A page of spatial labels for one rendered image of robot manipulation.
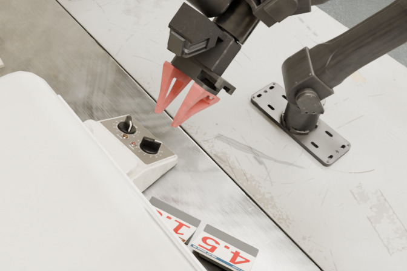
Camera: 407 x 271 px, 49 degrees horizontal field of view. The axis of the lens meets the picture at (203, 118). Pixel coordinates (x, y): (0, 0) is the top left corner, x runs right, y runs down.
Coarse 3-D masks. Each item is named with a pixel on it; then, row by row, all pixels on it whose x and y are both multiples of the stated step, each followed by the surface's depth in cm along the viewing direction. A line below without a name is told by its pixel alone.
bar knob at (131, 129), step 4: (128, 116) 75; (128, 120) 74; (132, 120) 75; (120, 124) 75; (124, 124) 76; (128, 124) 73; (132, 124) 74; (120, 128) 74; (124, 128) 74; (128, 128) 74; (132, 128) 75; (124, 132) 74; (128, 132) 74; (132, 132) 74
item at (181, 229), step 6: (156, 210) 71; (162, 216) 69; (168, 216) 70; (168, 222) 68; (174, 222) 69; (180, 222) 70; (174, 228) 67; (180, 228) 68; (186, 228) 68; (192, 228) 69; (180, 234) 66; (186, 234) 67
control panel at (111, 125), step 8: (104, 120) 75; (112, 120) 76; (120, 120) 77; (112, 128) 74; (136, 128) 77; (144, 128) 78; (120, 136) 73; (128, 136) 74; (136, 136) 75; (152, 136) 77; (128, 144) 72; (136, 144) 72; (136, 152) 71; (144, 152) 72; (160, 152) 74; (168, 152) 74; (144, 160) 70; (152, 160) 71
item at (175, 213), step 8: (152, 200) 72; (160, 200) 72; (160, 208) 71; (168, 208) 72; (176, 208) 72; (176, 216) 71; (184, 216) 71; (192, 216) 71; (192, 224) 70; (192, 232) 68
